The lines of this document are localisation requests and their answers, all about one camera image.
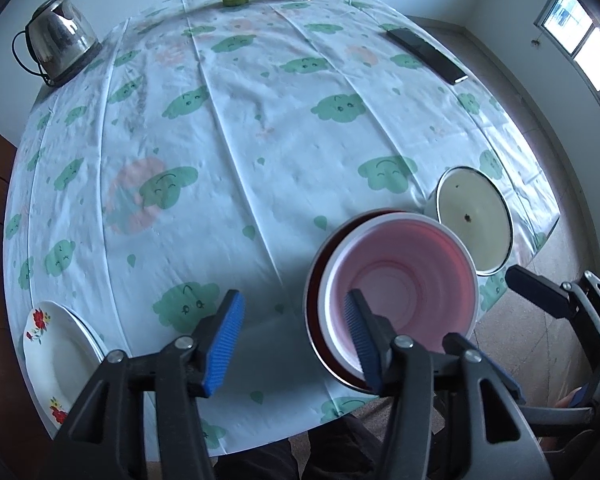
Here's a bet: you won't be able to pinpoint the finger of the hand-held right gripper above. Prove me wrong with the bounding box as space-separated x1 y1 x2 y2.
505 266 600 363

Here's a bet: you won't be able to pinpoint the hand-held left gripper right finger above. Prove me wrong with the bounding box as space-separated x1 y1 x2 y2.
344 289 556 480

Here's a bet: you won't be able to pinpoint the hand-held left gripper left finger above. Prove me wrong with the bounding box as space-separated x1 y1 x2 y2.
52 289 247 480

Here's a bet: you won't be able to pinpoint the dark red plate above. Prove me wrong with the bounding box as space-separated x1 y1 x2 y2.
302 208 478 395

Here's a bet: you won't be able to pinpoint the pink plastic cup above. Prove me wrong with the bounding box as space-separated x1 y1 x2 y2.
319 212 479 383

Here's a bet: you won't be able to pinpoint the red flower white plate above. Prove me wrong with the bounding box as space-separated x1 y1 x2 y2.
22 301 106 428

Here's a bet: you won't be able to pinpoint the person's dark pants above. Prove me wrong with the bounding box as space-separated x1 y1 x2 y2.
212 412 451 480

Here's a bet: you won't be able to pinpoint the green cloud printed tablecloth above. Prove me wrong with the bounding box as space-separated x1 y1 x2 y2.
2 0 563 458

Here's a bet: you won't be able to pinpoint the black mobile phone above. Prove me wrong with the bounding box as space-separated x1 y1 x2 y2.
386 27 470 86

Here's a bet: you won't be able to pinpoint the window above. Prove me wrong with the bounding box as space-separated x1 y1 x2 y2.
532 0 600 126

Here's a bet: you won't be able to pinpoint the steel electric kettle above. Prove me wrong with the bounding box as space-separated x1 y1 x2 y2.
12 0 102 88

